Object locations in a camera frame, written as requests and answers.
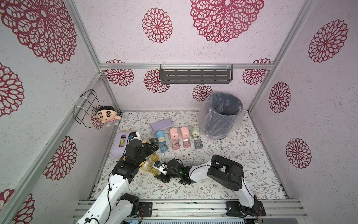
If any blue sharpener shavings tray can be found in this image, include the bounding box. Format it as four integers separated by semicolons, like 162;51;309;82
159;141;169;154

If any blue pencil sharpener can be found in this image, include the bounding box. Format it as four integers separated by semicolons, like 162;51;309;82
156;131;166;142

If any pink sharpener shavings tray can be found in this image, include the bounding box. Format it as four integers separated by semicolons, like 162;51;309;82
183;139;191;148

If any pink pencil sharpener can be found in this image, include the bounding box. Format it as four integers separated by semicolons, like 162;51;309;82
170;128;179;141
180;127;190;140

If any clear sharpener shavings tray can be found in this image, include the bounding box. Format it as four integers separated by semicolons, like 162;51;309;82
194;139;203;150

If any green pencil sharpener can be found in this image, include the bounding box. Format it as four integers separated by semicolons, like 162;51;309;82
191;125;200;139

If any yellow sharpener shavings tray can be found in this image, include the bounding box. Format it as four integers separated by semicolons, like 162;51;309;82
149;153;159;162

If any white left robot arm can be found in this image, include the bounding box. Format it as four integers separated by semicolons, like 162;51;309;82
77;138;159;224

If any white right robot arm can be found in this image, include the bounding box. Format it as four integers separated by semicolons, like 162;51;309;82
153;155;257;209

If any purple pencil case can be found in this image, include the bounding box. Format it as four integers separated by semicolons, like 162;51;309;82
151;118;173;132

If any purple tissue box holder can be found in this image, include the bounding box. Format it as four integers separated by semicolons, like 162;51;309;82
112;130;130;160

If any Shin-chan plush doll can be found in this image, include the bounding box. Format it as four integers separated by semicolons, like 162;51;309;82
96;105;121;127

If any grey trash bin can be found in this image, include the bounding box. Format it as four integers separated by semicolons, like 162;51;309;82
202;92;244;141

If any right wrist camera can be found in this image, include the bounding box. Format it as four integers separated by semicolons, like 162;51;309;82
153;161;168;175

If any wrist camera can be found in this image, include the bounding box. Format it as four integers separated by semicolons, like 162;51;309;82
128;132;141;141
153;161;168;175

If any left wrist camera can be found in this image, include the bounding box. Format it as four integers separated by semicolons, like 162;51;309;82
128;132;141;141

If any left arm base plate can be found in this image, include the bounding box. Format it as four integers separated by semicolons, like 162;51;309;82
128;202;153;218

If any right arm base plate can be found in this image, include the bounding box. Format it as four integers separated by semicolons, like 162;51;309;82
226;200;266;218

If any black wire wall basket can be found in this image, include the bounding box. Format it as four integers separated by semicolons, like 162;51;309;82
73;89;104;128

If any grey wall shelf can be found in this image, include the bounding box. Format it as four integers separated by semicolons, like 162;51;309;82
159;64;233;84

